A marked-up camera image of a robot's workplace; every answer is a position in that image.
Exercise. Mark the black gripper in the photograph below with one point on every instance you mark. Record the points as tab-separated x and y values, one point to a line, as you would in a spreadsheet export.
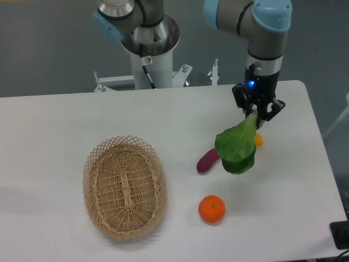
261	92

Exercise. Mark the green bok choy vegetable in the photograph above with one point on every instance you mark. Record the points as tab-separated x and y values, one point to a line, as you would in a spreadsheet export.
236	145

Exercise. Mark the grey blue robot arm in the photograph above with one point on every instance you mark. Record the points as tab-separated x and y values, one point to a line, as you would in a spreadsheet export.
264	24

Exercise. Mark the yellow mango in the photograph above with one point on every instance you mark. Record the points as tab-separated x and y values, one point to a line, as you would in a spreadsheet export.
259	141

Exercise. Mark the purple sweet potato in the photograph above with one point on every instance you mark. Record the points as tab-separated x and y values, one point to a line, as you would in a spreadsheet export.
207	161

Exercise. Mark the orange tangerine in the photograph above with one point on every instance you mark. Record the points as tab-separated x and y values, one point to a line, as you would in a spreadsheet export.
211	209

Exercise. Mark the black device at table edge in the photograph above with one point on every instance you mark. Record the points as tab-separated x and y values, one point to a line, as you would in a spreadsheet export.
339	232

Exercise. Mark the woven wicker basket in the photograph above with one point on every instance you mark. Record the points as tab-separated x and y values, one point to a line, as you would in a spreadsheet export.
124	187

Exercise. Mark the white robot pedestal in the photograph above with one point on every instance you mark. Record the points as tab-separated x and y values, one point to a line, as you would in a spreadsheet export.
153	46

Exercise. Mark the white metal base frame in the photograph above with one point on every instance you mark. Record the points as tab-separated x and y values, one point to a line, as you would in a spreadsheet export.
145	79

